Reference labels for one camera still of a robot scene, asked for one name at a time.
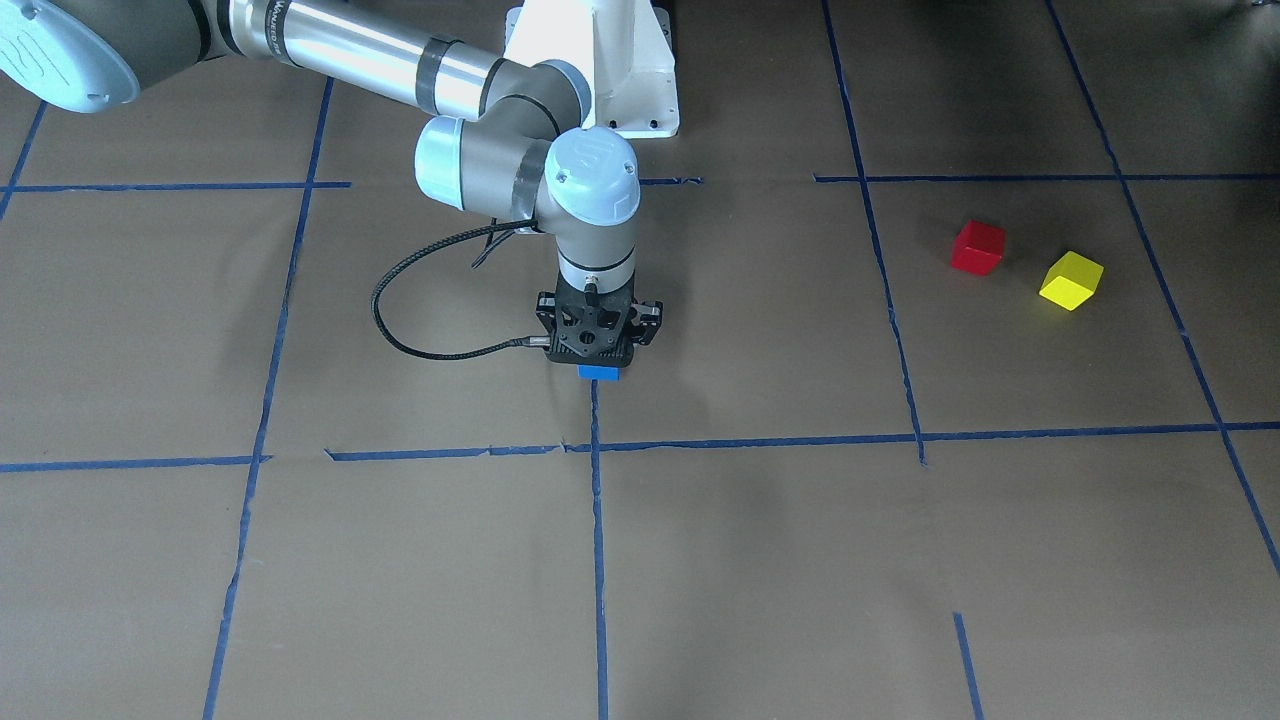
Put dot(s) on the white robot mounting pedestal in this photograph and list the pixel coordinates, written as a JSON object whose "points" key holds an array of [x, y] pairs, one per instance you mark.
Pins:
{"points": [[624, 50]]}

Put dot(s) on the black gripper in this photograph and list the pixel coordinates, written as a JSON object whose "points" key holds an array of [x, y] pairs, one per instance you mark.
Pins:
{"points": [[547, 311]]}

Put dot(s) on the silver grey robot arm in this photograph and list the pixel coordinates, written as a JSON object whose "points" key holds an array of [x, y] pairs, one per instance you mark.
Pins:
{"points": [[537, 138]]}

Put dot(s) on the red wooden block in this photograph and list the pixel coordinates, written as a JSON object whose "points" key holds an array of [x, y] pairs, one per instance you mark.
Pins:
{"points": [[978, 248]]}

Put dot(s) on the blue wooden block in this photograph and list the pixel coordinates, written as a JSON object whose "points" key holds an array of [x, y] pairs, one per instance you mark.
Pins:
{"points": [[599, 373]]}

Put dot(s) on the yellow wooden block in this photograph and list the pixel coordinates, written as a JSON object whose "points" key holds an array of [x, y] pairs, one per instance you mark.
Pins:
{"points": [[1071, 281]]}

